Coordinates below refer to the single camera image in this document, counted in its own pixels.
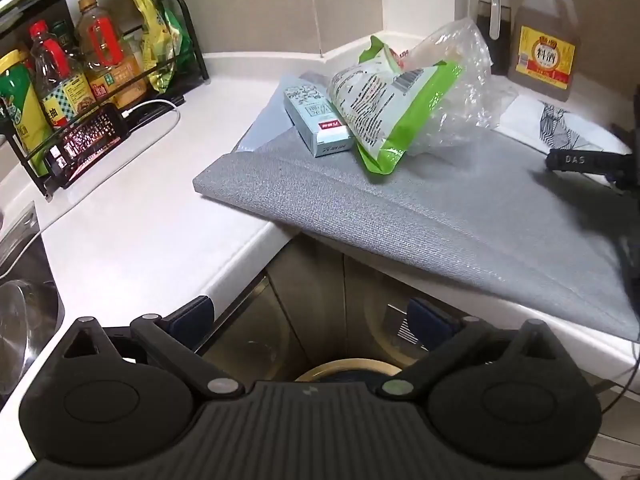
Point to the glossy beige cabinet door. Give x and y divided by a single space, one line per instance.
310 285

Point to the yellow cap oil bottle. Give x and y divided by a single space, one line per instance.
102 45

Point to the round bin with yellow rim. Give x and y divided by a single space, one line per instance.
350 364

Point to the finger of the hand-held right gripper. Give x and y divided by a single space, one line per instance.
575 160

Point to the green snack pouch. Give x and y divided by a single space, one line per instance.
179 35

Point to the green and white food bag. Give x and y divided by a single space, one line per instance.
390 125

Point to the yellow lid seasoning container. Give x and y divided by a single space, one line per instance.
20 110

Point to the yellow snack bag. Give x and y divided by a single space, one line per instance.
152 40

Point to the red cap sauce bottle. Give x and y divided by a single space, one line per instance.
57 85

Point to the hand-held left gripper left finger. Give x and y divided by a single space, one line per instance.
192 317

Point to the pale teal carton box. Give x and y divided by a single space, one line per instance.
320 132

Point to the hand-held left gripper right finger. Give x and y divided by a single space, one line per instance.
430 320

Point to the white printed cloth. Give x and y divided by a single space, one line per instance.
525 115

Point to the dark soy sauce dispenser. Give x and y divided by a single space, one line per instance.
487 35

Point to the stainless steel sink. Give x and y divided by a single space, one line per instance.
25 280

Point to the grey fabric mat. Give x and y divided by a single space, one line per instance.
400 220

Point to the cooking wine jug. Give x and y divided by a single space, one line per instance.
542 60

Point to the pale blue flat sheet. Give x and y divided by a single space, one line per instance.
265 115

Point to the black smartphone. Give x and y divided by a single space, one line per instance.
87 140

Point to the clear plastic bag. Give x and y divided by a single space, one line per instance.
465 105

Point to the green cap bottle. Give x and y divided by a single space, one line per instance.
62 37

